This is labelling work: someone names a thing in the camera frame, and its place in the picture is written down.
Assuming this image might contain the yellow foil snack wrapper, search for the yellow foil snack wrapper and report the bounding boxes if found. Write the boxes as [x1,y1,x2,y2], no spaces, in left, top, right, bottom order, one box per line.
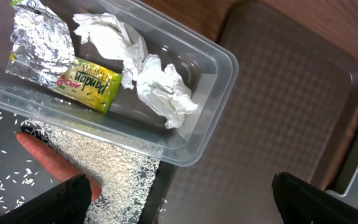
[6,0,122,114]

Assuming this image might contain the black tray bin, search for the black tray bin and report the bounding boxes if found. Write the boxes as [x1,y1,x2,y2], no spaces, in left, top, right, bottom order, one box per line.
[0,102,177,224]

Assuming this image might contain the brown serving tray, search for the brown serving tray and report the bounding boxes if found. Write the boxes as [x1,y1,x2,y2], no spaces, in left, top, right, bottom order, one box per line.
[158,1,358,223]

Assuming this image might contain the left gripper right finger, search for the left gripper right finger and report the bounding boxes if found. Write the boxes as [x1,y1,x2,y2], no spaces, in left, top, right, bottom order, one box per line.
[272,172,358,224]

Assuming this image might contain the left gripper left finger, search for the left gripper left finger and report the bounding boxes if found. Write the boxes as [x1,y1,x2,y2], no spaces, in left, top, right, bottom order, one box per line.
[0,174,92,224]

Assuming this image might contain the orange carrot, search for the orange carrot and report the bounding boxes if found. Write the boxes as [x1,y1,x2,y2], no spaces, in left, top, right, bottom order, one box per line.
[16,133,102,201]

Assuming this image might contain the spilled white rice grains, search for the spilled white rice grains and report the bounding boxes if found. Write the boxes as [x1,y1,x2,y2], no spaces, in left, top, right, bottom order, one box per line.
[0,102,167,224]

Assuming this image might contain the white tissue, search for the white tissue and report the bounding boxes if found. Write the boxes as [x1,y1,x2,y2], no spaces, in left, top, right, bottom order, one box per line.
[136,54,198,129]
[73,13,148,90]

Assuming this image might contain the clear plastic bin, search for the clear plastic bin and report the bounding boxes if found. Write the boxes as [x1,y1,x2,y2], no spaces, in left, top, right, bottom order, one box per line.
[0,1,239,166]

